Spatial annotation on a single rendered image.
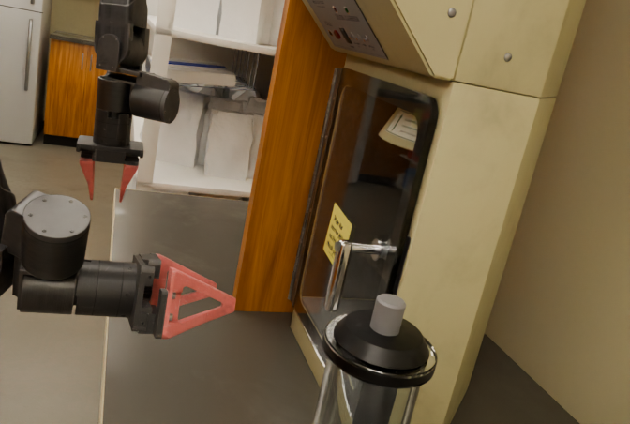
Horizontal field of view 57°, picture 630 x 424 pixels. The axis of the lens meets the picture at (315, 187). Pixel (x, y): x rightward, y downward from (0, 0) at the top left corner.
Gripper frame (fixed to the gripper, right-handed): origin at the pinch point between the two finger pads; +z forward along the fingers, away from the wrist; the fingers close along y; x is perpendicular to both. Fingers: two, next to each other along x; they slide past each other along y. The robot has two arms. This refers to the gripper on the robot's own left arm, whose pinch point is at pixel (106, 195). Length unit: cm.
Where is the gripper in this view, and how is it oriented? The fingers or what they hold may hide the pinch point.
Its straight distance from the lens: 103.8
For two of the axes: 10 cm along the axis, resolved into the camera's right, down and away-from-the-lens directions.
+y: 9.4, 0.9, 3.3
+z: -1.8, 9.5, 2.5
